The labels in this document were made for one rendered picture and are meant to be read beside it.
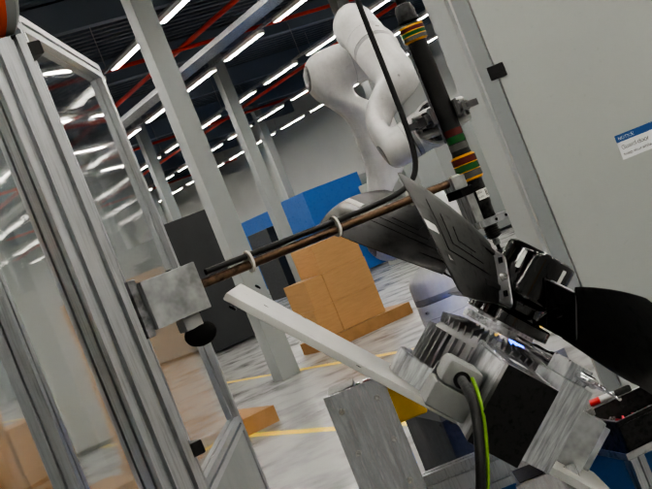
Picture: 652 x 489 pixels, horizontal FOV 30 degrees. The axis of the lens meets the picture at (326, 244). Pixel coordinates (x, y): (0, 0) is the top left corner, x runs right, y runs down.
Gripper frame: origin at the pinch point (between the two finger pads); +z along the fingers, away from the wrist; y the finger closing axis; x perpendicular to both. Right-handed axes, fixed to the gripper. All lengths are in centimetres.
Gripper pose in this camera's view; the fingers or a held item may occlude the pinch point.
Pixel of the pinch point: (443, 113)
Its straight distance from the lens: 210.8
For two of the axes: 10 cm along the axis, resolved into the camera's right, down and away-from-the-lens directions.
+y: -9.3, 3.7, 0.2
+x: -3.7, -9.3, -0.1
